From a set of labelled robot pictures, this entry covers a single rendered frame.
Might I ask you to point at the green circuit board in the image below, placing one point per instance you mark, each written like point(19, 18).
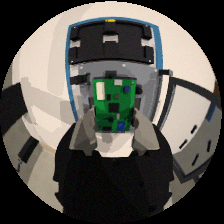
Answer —
point(114, 101)

